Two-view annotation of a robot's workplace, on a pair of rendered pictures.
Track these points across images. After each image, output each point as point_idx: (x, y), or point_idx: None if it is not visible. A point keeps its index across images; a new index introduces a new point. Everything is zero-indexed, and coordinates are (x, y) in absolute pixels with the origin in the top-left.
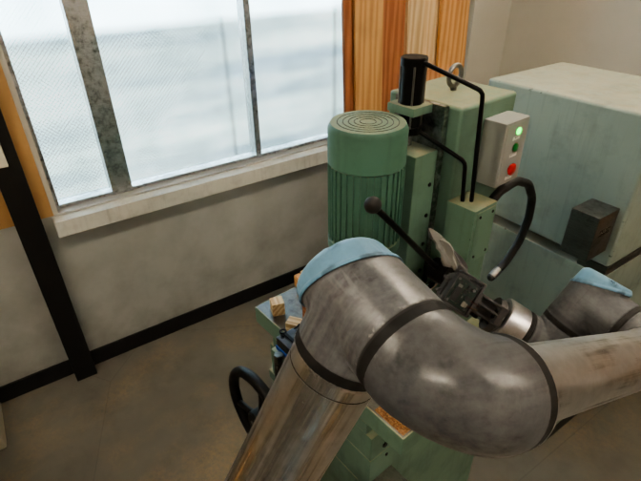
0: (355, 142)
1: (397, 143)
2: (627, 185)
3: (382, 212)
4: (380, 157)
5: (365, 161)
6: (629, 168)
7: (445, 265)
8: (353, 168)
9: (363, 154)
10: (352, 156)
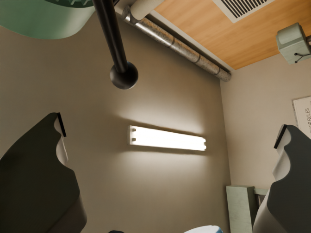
0: (77, 31)
1: (11, 23)
2: None
3: (117, 65)
4: (53, 25)
5: (76, 21)
6: None
7: (83, 223)
8: (94, 9)
9: (74, 27)
10: (88, 18)
